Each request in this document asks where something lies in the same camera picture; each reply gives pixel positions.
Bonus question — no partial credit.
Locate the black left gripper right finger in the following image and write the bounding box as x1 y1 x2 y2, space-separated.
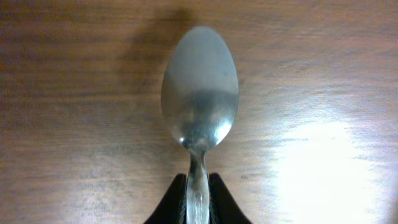
209 173 252 224

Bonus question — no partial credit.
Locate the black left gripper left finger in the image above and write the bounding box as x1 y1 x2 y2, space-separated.
144 174 187 224

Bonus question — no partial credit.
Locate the small metal spoon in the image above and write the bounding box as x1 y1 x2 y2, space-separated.
161 26 239 224

